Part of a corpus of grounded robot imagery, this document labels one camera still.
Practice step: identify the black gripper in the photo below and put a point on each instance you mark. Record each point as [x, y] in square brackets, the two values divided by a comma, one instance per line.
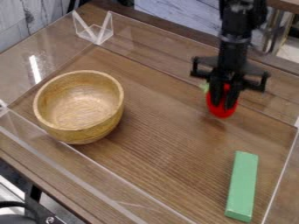
[250, 74]

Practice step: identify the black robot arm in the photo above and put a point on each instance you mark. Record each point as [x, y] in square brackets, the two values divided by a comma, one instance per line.
[241, 16]

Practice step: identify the wooden bowl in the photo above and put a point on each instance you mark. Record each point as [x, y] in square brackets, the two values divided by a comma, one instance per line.
[78, 106]

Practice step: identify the green rectangular block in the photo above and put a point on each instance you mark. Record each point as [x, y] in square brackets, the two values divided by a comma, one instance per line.
[241, 187]

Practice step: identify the clear acrylic corner bracket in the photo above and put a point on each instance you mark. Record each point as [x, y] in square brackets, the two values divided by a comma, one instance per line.
[93, 33]

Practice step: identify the clear acrylic tray wall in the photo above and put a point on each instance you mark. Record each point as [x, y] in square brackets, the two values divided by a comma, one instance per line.
[112, 183]

